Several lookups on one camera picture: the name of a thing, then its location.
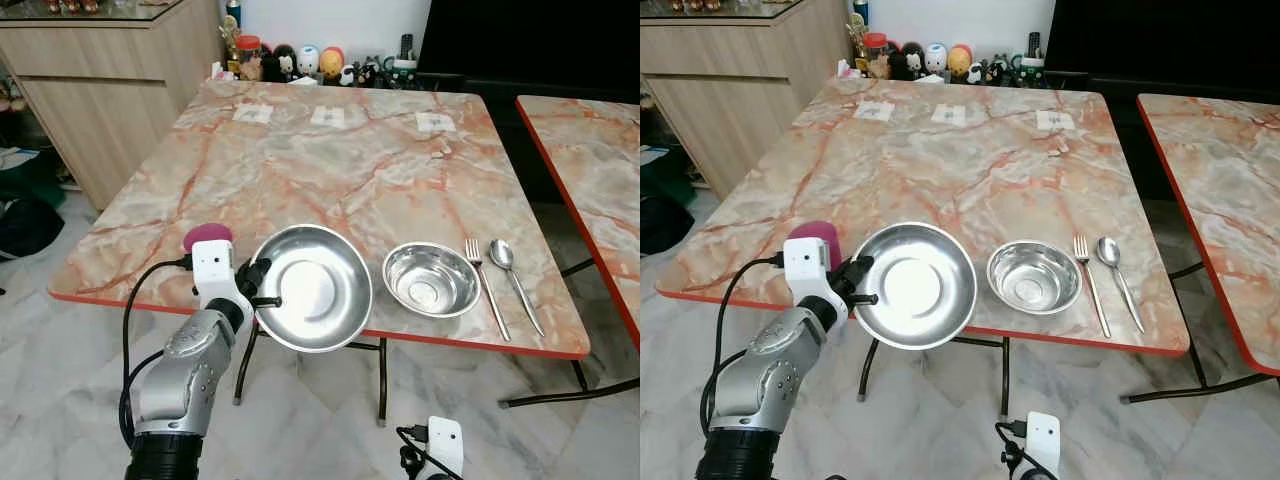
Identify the round steel plate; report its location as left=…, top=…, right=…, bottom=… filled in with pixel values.
left=248, top=224, right=374, bottom=354
left=852, top=221, right=979, bottom=351

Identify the magenta cup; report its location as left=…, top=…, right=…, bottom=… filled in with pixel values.
left=787, top=221, right=843, bottom=272
left=183, top=224, right=235, bottom=254

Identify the marble pattern folding table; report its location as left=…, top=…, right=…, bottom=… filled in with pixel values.
left=655, top=78, right=1280, bottom=417
left=48, top=78, right=641, bottom=427
left=515, top=94, right=641, bottom=351
left=1136, top=93, right=1280, bottom=378

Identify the small steel bowl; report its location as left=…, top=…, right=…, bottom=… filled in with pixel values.
left=986, top=240, right=1084, bottom=317
left=382, top=242, right=483, bottom=319

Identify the black bag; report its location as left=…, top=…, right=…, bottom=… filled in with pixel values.
left=0, top=194, right=67, bottom=261
left=640, top=192, right=695, bottom=256

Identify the black round figurine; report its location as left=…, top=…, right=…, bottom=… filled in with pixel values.
left=890, top=41, right=926, bottom=81
left=262, top=44, right=299, bottom=83

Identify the red lid jar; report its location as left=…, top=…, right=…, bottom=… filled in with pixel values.
left=236, top=35, right=264, bottom=81
left=864, top=32, right=891, bottom=79

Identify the light wooden cabinet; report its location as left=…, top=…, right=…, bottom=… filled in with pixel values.
left=640, top=0, right=849, bottom=199
left=0, top=0, right=228, bottom=211

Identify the steel fork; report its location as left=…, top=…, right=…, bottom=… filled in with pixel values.
left=465, top=238, right=512, bottom=343
left=1072, top=235, right=1113, bottom=339

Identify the steel spoon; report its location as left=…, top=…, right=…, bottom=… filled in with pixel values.
left=1096, top=236, right=1147, bottom=335
left=489, top=239, right=547, bottom=338

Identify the black television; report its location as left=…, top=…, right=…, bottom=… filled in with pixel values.
left=1042, top=0, right=1280, bottom=97
left=414, top=0, right=641, bottom=97

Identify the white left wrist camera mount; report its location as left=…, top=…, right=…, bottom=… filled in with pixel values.
left=783, top=240, right=848, bottom=315
left=190, top=240, right=254, bottom=313

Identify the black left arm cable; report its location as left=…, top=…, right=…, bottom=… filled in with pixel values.
left=698, top=254, right=787, bottom=436
left=119, top=257, right=196, bottom=446

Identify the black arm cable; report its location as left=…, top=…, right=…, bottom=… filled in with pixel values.
left=396, top=424, right=441, bottom=480
left=119, top=257, right=196, bottom=446
left=698, top=254, right=787, bottom=436
left=994, top=419, right=1033, bottom=480

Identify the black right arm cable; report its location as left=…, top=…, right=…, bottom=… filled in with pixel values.
left=994, top=419, right=1033, bottom=480
left=396, top=424, right=441, bottom=480

